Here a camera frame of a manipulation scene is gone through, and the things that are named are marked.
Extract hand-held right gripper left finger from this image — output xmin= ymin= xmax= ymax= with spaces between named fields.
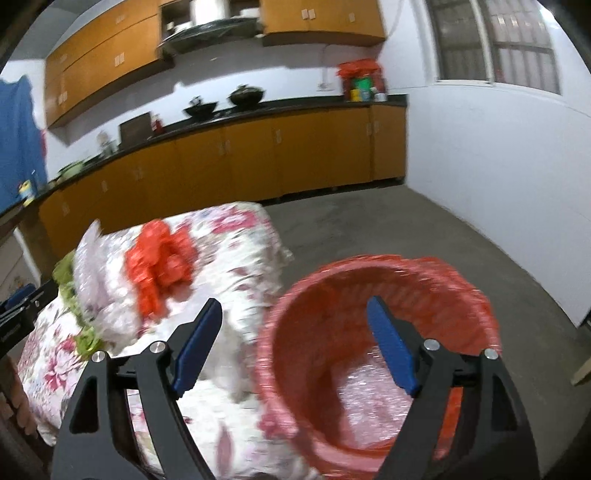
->
xmin=51 ymin=298 xmax=223 ymax=480

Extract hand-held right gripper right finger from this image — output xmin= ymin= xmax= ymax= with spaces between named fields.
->
xmin=367 ymin=295 xmax=541 ymax=480

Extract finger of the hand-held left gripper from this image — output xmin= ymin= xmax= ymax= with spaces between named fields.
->
xmin=0 ymin=277 xmax=61 ymax=319

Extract green plastic bag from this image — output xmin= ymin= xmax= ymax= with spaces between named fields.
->
xmin=52 ymin=251 xmax=103 ymax=360

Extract white plastic bag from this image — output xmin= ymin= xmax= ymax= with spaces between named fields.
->
xmin=73 ymin=220 xmax=144 ymax=349

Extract red plastic bag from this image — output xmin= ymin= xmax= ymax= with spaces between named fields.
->
xmin=126 ymin=220 xmax=197 ymax=321

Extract red woven basket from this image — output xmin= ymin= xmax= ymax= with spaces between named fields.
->
xmin=253 ymin=253 xmax=503 ymax=467

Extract person's left hand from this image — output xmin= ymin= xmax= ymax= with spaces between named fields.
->
xmin=0 ymin=362 xmax=40 ymax=438

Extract clear plastic bag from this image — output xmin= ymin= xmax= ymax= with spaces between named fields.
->
xmin=332 ymin=351 xmax=416 ymax=446

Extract floral tablecloth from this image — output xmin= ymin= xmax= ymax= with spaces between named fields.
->
xmin=16 ymin=202 xmax=315 ymax=480

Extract green pot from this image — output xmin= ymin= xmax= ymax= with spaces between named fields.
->
xmin=58 ymin=159 xmax=89 ymax=182

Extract blue cloth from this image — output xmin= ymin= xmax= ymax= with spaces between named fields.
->
xmin=0 ymin=76 xmax=49 ymax=213

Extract wooden piece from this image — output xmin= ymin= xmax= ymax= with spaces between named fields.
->
xmin=570 ymin=355 xmax=591 ymax=387

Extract brown board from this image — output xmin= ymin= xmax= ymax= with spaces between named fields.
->
xmin=119 ymin=112 xmax=153 ymax=147

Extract orange lower kitchen cabinets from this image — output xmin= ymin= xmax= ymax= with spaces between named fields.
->
xmin=37 ymin=104 xmax=409 ymax=259

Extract black wok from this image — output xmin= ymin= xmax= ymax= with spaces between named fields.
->
xmin=183 ymin=97 xmax=219 ymax=121
xmin=228 ymin=85 xmax=267 ymax=108

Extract long orange upper cabinet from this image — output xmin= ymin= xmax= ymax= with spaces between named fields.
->
xmin=44 ymin=0 xmax=176 ymax=130

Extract black kitchen countertop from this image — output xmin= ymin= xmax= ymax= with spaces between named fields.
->
xmin=0 ymin=93 xmax=409 ymax=217

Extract window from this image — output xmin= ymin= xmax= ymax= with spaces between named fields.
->
xmin=425 ymin=0 xmax=562 ymax=96

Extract range hood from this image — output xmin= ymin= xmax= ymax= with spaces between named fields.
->
xmin=157 ymin=0 xmax=265 ymax=52

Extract short orange upper cabinet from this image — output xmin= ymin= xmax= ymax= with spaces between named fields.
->
xmin=259 ymin=0 xmax=386 ymax=47

